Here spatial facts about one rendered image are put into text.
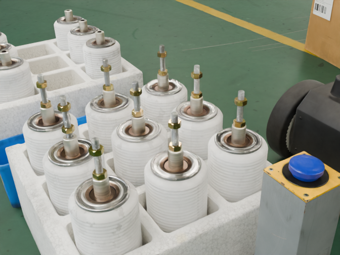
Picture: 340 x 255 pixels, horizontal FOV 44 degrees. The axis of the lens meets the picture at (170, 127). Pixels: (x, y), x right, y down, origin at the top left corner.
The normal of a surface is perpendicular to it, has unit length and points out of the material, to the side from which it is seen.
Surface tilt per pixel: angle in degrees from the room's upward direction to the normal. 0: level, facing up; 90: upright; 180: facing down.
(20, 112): 90
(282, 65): 0
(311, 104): 45
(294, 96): 31
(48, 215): 0
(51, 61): 90
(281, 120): 67
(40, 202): 0
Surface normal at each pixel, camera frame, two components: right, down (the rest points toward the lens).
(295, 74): -0.03, -0.85
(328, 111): -0.63, -0.40
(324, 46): -0.94, 0.18
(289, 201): -0.85, 0.30
